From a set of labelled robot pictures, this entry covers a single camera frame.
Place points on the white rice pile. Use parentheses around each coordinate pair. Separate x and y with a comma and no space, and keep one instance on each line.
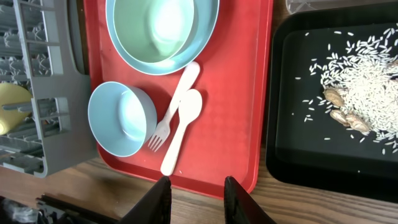
(361,59)

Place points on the light blue plate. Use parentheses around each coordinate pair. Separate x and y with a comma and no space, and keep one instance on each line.
(205,18)

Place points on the yellow plastic cup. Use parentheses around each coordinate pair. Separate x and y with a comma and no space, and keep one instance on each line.
(12,94)

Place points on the black waste tray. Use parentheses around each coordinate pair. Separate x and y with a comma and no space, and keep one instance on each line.
(355,175)

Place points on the clear plastic bin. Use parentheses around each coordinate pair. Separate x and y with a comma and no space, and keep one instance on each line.
(295,6)

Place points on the white plastic spoon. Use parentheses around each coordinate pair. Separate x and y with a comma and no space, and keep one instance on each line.
(189,109)

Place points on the white plastic fork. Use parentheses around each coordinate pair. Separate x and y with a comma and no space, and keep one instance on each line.
(186,81)

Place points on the peanut shells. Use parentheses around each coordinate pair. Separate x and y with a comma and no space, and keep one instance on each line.
(346,118)

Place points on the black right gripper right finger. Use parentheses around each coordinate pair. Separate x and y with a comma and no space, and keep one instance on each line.
(240,207)

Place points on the grey dishwasher rack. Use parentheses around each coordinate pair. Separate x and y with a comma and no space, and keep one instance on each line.
(42,51)

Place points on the light blue small bowl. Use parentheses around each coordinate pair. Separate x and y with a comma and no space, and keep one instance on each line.
(122,118)

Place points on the green bowl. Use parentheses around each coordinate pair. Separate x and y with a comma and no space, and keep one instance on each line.
(153,30)

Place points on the red plastic tray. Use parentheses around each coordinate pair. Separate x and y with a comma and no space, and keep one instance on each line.
(225,139)

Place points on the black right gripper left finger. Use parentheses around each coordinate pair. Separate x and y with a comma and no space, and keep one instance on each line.
(154,207)

